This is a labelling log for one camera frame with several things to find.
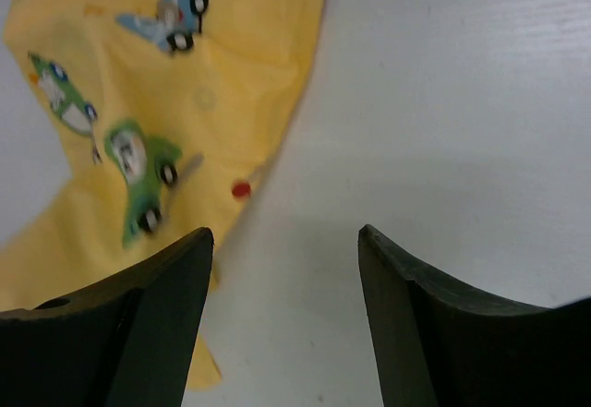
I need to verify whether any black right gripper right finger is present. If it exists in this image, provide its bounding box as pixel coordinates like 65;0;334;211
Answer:
357;225;590;406

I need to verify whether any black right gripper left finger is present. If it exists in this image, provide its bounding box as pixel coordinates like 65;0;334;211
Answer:
1;228;214;406

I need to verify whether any yellow car-print cloth placemat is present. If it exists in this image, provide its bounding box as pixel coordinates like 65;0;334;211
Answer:
0;0;334;392

